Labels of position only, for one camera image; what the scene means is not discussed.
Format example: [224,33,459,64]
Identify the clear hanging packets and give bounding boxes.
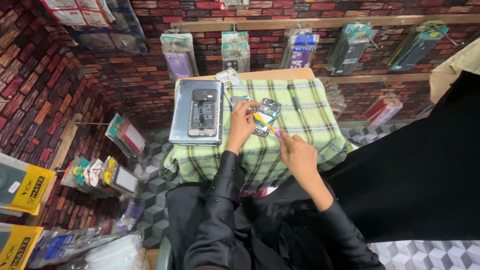
[322,80,348,119]

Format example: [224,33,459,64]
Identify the purple phone case packet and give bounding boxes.
[160,32,200,81]

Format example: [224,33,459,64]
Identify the red rimmed case packet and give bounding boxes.
[104,113,147,158]

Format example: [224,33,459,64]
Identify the yellow purple pry tool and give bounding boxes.
[253,113,282,139]

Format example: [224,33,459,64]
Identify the person's black garment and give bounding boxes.
[165,150,388,270]

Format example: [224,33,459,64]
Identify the long wooden display rail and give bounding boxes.
[170,14,480,33]

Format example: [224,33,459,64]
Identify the clear phone case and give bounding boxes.
[215,68,253,110]

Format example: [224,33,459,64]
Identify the purple case packet in sleeve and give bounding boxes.
[112,200,145,233]

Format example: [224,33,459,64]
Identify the dark teal case packets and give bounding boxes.
[388,20,450,72]

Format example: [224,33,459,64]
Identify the short wooden display rail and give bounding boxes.
[318,73,432,85]

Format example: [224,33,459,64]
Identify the beige cloth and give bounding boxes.
[429,37,480,104]

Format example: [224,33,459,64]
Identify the person's left hand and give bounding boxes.
[225,100,262,155]

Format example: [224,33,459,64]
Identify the yellow black case packet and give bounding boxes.
[0,151,57,217]
[0,223,45,270]

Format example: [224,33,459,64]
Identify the black phone midframe with board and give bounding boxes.
[252,98,283,138]

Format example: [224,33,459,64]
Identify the black green screwdriver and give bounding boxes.
[287,84,303,115]

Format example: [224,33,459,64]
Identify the bunch of colourful header packets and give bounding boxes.
[60,156,142,200]

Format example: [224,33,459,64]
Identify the opened phone with battery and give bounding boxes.
[188,88,219,138]

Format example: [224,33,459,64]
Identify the dark grey case packets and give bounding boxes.
[326,21,378,76]

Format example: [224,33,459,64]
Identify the clear case packets teal header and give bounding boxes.
[221,31,251,73]

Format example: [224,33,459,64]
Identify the grey green chair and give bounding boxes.
[155,236,173,270]

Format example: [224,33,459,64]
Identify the heap of clear plastic packets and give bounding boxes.
[28,226,149,270]

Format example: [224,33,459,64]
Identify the grey laptop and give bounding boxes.
[169,79,225,146]

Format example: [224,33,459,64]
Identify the green plaid cloth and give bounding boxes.
[160,78,354,189]

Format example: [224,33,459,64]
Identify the hanging red white packets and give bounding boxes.
[39,0,149,54]

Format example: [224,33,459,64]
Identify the person's right hand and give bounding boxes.
[278,128,320,185]

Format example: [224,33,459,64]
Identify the blue purple case packet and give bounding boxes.
[280,28,320,70]

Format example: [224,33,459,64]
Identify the red case packets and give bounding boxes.
[365,93,404,127]

